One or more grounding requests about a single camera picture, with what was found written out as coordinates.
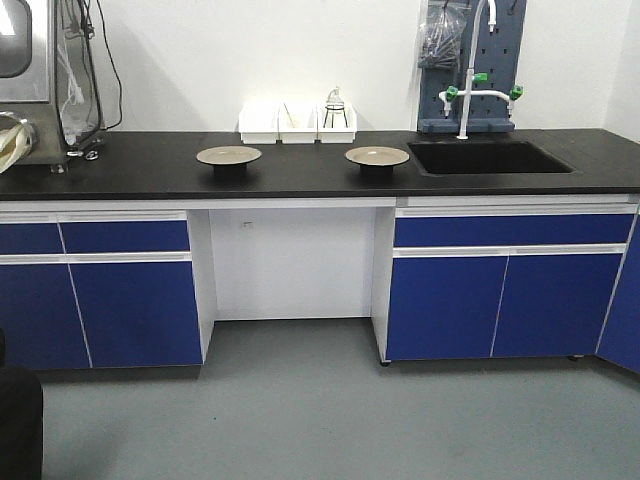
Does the tan round plate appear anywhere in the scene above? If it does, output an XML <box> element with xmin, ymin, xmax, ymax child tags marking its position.
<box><xmin>196</xmin><ymin>146</ymin><xmax>262</xmax><ymax>176</ymax></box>
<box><xmin>344</xmin><ymin>146</ymin><xmax>410</xmax><ymax>175</ymax></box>

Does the blue pegboard drying rack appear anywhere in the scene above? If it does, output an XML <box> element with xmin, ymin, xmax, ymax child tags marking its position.
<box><xmin>417</xmin><ymin>1</ymin><xmax>527</xmax><ymax>135</ymax></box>

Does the black lab sink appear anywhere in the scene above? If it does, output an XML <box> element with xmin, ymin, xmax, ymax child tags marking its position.
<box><xmin>409</xmin><ymin>141</ymin><xmax>574</xmax><ymax>176</ymax></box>

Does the black wire tripod stand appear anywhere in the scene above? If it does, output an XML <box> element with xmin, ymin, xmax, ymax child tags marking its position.
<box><xmin>323</xmin><ymin>106</ymin><xmax>349</xmax><ymax>129</ymax></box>

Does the black power cable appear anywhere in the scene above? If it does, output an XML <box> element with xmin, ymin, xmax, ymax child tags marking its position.
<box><xmin>92</xmin><ymin>0</ymin><xmax>124</xmax><ymax>132</ymax></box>

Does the round glass flask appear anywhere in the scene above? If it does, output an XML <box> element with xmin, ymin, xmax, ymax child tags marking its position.
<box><xmin>325</xmin><ymin>86</ymin><xmax>345</xmax><ymax>112</ymax></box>

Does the blue lab cabinet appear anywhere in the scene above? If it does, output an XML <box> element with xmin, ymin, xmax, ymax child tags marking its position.
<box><xmin>1</xmin><ymin>210</ymin><xmax>216</xmax><ymax>370</ymax></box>
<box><xmin>371</xmin><ymin>195</ymin><xmax>639</xmax><ymax>365</ymax></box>

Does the clear plastic bag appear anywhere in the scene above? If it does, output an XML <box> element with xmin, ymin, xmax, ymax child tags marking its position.
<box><xmin>418</xmin><ymin>1</ymin><xmax>470</xmax><ymax>71</ymax></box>

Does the right white storage bin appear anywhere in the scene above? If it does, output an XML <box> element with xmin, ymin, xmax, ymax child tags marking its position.
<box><xmin>317</xmin><ymin>102</ymin><xmax>358</xmax><ymax>144</ymax></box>

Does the left white storage bin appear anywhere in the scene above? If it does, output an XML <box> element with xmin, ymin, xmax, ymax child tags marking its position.
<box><xmin>238</xmin><ymin>102</ymin><xmax>279</xmax><ymax>144</ymax></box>

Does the right blue lab cabinet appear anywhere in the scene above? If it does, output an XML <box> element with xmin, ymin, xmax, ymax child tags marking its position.
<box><xmin>371</xmin><ymin>195</ymin><xmax>639</xmax><ymax>365</ymax></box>

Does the black object bottom left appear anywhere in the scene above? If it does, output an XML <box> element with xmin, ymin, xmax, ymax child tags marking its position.
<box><xmin>1</xmin><ymin>331</ymin><xmax>44</xmax><ymax>479</ymax></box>

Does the white storage bin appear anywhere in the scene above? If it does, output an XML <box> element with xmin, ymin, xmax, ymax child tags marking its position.
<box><xmin>278</xmin><ymin>102</ymin><xmax>317</xmax><ymax>144</ymax></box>
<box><xmin>317</xmin><ymin>102</ymin><xmax>358</xmax><ymax>144</ymax></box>
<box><xmin>238</xmin><ymin>102</ymin><xmax>279</xmax><ymax>144</ymax></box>

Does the stainless steel lab machine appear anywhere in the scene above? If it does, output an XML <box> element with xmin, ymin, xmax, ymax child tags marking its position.
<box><xmin>1</xmin><ymin>0</ymin><xmax>104</xmax><ymax>173</ymax></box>

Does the white gooseneck lab faucet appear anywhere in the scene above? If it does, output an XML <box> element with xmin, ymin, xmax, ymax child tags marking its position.
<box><xmin>438</xmin><ymin>0</ymin><xmax>524</xmax><ymax>140</ymax></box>

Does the cream rubber glove sleeve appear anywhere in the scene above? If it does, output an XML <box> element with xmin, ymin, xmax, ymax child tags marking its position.
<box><xmin>0</xmin><ymin>123</ymin><xmax>37</xmax><ymax>173</ymax></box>

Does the left blue lab cabinet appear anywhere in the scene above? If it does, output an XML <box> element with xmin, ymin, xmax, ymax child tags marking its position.
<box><xmin>1</xmin><ymin>210</ymin><xmax>216</xmax><ymax>370</ymax></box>

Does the middle white storage bin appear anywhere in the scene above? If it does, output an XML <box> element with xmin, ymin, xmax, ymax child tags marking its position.
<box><xmin>278</xmin><ymin>102</ymin><xmax>317</xmax><ymax>144</ymax></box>

